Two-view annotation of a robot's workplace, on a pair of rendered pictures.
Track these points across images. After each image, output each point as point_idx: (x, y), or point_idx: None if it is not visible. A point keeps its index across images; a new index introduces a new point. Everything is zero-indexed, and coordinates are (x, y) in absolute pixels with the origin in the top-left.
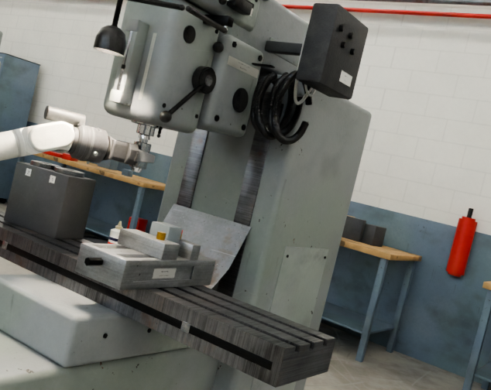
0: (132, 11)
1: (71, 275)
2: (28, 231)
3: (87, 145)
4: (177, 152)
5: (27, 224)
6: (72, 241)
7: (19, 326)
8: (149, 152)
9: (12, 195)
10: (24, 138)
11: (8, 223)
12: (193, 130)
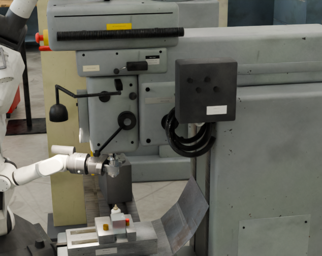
0: (86, 79)
1: None
2: (99, 197)
3: (72, 168)
4: (191, 135)
5: (102, 191)
6: (118, 205)
7: None
8: (115, 165)
9: None
10: (37, 169)
11: (98, 188)
12: (134, 150)
